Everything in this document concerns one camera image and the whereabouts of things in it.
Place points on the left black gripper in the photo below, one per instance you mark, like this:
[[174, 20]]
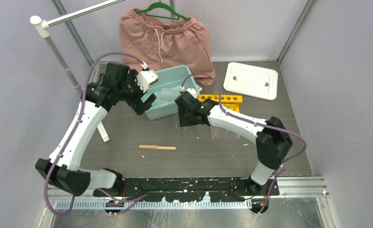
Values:
[[132, 80]]

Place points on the green clothes hanger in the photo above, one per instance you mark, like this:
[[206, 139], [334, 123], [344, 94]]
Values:
[[163, 11]]

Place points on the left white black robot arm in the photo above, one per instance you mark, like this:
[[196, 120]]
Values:
[[62, 168]]

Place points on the white red wash bottle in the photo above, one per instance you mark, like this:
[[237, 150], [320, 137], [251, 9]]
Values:
[[169, 94]]

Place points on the yellow test tube rack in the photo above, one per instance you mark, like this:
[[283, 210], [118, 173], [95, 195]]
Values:
[[231, 102]]

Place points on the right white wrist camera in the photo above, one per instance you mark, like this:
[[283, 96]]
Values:
[[192, 91]]

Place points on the wooden test tube clamp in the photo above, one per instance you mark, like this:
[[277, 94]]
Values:
[[156, 147]]

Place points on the teal plastic bin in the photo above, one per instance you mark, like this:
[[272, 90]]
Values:
[[168, 78]]

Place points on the white plastic tray lid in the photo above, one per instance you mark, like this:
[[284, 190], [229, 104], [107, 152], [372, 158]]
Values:
[[252, 81]]

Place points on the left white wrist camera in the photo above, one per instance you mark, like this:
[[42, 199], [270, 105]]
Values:
[[146, 77]]

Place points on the clear well plate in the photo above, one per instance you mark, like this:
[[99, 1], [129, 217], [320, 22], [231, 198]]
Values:
[[218, 133]]

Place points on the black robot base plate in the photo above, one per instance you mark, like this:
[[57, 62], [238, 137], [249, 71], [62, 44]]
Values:
[[218, 189]]

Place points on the small clear glass beaker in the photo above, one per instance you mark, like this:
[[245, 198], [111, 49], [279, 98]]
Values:
[[179, 127]]

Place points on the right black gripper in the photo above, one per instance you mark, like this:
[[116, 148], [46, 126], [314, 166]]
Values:
[[183, 121]]

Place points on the pink shorts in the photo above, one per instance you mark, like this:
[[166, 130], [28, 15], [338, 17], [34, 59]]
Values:
[[163, 45]]

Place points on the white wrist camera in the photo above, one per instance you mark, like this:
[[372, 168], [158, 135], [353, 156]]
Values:
[[146, 77], [192, 91]]

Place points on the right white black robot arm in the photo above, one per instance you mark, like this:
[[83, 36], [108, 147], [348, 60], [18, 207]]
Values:
[[270, 137]]

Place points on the white metal clothes rack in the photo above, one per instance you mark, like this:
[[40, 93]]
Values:
[[42, 27]]

